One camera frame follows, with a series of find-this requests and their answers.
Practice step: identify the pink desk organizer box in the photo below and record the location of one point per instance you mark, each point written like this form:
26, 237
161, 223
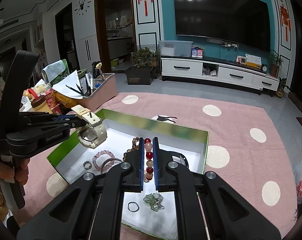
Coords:
106, 91

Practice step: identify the person left hand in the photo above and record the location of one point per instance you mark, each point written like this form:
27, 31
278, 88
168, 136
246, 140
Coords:
20, 173

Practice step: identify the small potted floor plant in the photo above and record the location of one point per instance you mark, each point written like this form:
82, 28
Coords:
281, 87

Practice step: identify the clear plastic storage bin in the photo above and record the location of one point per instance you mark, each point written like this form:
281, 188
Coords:
175, 48

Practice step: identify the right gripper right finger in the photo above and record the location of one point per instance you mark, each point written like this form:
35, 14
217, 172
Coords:
206, 206

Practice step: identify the green jade jewelry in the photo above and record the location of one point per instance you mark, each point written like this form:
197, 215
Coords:
154, 200

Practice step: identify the potted plant on cabinet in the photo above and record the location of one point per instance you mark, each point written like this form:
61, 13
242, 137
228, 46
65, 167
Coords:
275, 62

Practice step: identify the floor plants in planter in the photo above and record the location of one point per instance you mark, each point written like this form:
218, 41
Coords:
145, 66

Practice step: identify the yellow bear water bottle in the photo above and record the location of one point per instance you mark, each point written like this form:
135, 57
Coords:
39, 103

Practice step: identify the black wall clock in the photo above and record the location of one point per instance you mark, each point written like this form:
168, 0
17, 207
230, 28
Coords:
82, 7

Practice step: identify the white paper sheet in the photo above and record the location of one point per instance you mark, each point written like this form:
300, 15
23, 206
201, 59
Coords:
69, 86

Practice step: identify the white tv cabinet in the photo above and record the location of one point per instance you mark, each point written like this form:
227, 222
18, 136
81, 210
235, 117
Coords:
218, 71

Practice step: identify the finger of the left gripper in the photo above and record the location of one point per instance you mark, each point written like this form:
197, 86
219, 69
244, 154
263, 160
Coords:
73, 123
66, 117

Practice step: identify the green cardboard box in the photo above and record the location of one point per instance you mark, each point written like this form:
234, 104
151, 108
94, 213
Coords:
97, 200

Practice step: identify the pink polka dot blanket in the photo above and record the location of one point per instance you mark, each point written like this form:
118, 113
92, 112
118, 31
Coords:
244, 147

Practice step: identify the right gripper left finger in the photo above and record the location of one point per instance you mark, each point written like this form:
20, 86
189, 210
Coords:
90, 208

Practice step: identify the large black television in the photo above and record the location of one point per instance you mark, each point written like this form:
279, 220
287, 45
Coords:
244, 22

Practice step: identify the white wrist watch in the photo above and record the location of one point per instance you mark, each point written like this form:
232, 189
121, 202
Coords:
93, 133

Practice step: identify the right red chinese knot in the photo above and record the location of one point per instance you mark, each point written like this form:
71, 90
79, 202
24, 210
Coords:
285, 20

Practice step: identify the dark metal bangle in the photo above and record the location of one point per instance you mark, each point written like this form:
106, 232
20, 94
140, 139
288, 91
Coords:
109, 163

